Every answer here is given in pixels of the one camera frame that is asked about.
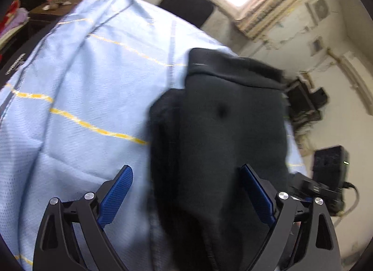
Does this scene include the white wall vent fan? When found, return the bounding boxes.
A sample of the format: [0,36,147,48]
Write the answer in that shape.
[305,0,330,25]

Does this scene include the white air conditioner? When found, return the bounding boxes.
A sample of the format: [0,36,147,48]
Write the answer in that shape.
[341,51,372,115]

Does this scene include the black office chair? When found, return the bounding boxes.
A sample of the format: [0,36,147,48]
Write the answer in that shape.
[158,0,215,28]

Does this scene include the red floral blanket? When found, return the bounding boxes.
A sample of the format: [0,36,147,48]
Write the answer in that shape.
[0,0,20,32]

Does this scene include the light blue checked bedsheet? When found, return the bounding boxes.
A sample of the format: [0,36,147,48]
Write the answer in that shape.
[0,0,308,271]

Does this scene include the dark wooden side table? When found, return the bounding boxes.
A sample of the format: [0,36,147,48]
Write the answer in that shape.
[28,0,82,31]

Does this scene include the black desk with electronics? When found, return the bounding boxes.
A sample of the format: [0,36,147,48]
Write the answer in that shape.
[285,77,329,134]

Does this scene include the black yellow sweatshirt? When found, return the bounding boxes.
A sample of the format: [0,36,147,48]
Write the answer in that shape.
[149,48,288,270]

